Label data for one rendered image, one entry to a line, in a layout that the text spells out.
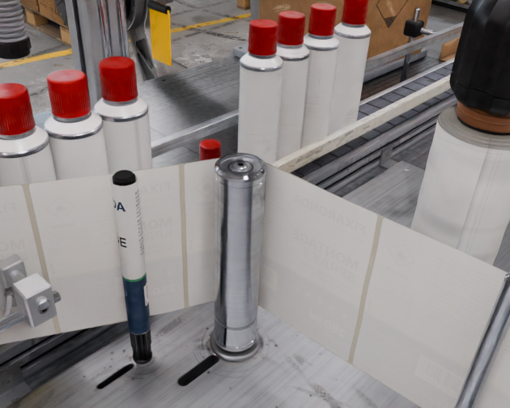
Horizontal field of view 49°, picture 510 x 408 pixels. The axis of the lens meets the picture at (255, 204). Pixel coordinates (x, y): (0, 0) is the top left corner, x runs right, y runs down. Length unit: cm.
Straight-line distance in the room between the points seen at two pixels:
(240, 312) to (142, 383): 10
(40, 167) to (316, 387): 30
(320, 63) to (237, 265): 38
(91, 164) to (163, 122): 49
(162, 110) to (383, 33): 50
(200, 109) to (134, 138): 51
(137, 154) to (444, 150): 29
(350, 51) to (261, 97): 19
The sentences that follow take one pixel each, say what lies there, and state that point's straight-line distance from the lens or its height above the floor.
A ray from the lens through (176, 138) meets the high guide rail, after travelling 67.
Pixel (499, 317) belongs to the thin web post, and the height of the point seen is 104.
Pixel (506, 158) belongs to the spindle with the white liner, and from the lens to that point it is 50.
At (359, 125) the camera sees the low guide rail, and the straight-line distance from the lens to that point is 83.
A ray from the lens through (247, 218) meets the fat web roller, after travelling 41.
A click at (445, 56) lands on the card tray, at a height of 84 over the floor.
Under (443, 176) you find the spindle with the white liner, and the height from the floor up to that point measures 102.
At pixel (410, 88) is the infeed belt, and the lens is 109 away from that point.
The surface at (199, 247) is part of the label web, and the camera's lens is 46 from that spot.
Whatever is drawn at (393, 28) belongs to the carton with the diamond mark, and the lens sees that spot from 127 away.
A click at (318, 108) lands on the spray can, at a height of 96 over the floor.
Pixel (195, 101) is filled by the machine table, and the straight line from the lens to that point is 109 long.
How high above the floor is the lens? 127
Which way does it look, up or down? 34 degrees down
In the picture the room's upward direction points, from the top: 3 degrees clockwise
